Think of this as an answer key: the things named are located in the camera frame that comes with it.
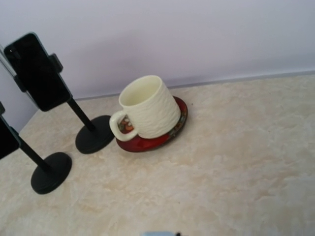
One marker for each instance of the white ceramic mug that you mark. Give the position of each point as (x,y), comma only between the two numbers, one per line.
(150,108)

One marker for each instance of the red round coaster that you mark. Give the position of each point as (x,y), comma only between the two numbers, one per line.
(138,144)

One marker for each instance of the short black phone stand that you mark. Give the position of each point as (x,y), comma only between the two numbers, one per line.
(50,172)

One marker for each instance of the black phone crossing stack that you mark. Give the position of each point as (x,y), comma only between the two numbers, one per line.
(9,142)

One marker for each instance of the black phone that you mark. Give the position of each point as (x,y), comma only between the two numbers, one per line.
(36,72)

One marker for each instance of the light blue bottom phone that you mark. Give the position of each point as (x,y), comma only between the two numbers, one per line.
(158,233)

